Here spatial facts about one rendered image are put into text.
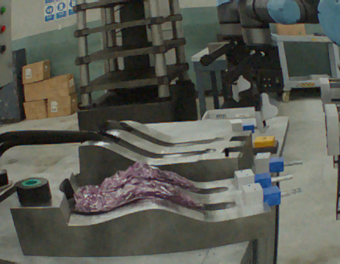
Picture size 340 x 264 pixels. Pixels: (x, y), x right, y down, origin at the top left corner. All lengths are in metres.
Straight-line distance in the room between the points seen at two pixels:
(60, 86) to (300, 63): 3.35
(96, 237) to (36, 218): 0.13
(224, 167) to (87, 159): 0.32
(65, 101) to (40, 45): 1.12
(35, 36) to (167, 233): 7.68
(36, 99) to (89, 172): 6.84
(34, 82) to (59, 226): 7.23
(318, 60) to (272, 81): 6.51
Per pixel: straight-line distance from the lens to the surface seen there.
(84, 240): 1.06
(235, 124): 1.88
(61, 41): 8.44
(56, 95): 8.12
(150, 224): 1.04
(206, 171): 1.35
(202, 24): 7.90
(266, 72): 1.38
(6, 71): 2.03
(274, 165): 1.44
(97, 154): 1.41
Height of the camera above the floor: 1.22
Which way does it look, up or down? 12 degrees down
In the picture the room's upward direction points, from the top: 7 degrees counter-clockwise
